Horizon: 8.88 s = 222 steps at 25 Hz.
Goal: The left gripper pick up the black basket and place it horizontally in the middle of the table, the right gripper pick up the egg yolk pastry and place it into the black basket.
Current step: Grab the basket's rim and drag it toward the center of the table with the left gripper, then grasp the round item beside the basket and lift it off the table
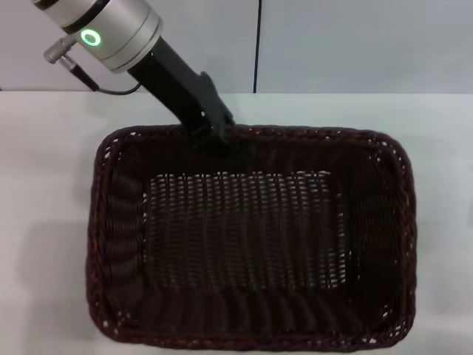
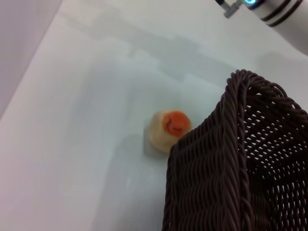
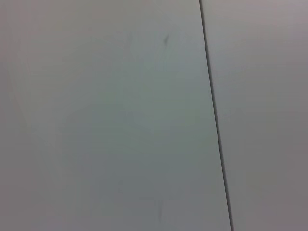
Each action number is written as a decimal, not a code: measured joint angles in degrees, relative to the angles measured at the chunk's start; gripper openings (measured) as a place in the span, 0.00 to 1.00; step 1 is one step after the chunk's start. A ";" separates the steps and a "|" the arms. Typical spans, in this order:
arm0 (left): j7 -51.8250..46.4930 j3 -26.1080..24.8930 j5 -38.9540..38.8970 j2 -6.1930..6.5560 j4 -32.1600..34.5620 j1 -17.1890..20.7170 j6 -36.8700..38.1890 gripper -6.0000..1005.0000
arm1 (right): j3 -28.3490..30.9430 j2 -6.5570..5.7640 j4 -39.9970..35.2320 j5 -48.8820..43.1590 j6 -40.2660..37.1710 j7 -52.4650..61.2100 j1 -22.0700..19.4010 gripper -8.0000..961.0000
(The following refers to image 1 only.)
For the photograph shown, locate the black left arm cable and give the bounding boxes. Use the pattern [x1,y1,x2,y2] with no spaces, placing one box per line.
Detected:
[43,35,142,95]

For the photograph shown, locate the black vertical wall strip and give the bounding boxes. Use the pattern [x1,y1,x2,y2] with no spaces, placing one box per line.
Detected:
[252,0,263,93]

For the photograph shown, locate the dark brown woven basket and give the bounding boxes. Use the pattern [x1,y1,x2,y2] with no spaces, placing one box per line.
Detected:
[85,124,418,352]

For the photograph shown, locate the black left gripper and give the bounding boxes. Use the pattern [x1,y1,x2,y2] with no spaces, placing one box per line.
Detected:
[127,38,237,153]

